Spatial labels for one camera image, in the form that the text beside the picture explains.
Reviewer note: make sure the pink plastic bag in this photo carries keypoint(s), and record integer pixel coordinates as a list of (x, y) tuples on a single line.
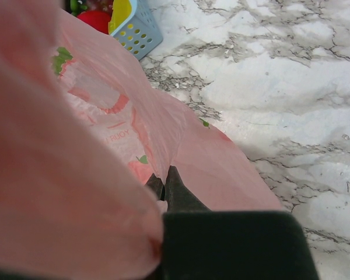
[(69, 209)]

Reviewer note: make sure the fake purple grapes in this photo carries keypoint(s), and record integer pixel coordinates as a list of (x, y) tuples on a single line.
[(103, 5)]

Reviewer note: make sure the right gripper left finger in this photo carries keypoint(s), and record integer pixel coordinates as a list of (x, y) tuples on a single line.
[(156, 185)]

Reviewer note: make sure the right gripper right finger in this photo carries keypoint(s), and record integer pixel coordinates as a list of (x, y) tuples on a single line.
[(178, 197)]

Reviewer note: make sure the blue plastic basket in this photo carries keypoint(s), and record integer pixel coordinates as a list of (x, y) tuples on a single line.
[(139, 33)]

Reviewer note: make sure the red fake apple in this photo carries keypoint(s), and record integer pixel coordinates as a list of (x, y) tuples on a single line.
[(97, 19)]

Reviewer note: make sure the yellow fake fruit right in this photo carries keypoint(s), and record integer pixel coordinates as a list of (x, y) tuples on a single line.
[(121, 11)]

